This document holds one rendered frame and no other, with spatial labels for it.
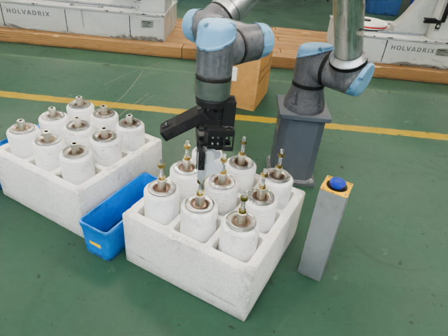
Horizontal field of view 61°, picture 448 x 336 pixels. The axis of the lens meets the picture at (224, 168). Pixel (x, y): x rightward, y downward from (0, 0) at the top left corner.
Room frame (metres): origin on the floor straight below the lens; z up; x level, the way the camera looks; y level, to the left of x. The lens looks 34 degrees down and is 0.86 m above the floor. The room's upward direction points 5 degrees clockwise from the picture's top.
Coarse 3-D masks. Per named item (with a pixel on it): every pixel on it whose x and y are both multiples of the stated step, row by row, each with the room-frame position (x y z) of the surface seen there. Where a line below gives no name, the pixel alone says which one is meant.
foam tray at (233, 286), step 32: (128, 224) 0.75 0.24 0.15; (160, 224) 0.74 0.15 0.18; (288, 224) 0.82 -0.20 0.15; (128, 256) 0.76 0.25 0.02; (160, 256) 0.71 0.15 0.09; (192, 256) 0.67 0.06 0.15; (224, 256) 0.65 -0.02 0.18; (256, 256) 0.66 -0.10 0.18; (192, 288) 0.66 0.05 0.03; (224, 288) 0.62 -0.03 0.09; (256, 288) 0.64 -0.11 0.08
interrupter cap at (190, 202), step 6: (192, 198) 0.76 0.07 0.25; (210, 198) 0.77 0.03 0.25; (186, 204) 0.74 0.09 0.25; (192, 204) 0.74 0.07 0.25; (204, 204) 0.75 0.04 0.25; (210, 204) 0.75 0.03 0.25; (192, 210) 0.72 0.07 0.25; (198, 210) 0.72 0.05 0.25; (204, 210) 0.72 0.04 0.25; (210, 210) 0.72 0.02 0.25
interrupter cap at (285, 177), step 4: (272, 168) 0.94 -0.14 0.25; (268, 172) 0.92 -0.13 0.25; (272, 172) 0.92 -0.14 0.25; (284, 172) 0.93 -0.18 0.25; (268, 176) 0.90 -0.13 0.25; (272, 176) 0.90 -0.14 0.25; (284, 176) 0.91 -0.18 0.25; (288, 176) 0.91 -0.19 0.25; (272, 180) 0.88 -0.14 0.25; (276, 180) 0.88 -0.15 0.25; (280, 180) 0.88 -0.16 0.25; (284, 180) 0.89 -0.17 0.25; (288, 180) 0.89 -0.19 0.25
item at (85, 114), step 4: (68, 104) 1.25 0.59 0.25; (92, 104) 1.27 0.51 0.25; (68, 108) 1.22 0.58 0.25; (88, 108) 1.23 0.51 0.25; (92, 108) 1.25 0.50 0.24; (68, 112) 1.22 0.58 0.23; (72, 112) 1.20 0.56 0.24; (76, 112) 1.20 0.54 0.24; (80, 112) 1.21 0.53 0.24; (84, 112) 1.21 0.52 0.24; (88, 112) 1.22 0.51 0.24; (92, 112) 1.24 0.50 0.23; (72, 116) 1.21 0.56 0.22; (76, 116) 1.20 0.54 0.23; (80, 116) 1.21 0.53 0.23; (84, 116) 1.21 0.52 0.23; (88, 116) 1.22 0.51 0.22; (72, 120) 1.21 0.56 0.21; (88, 120) 1.22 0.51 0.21
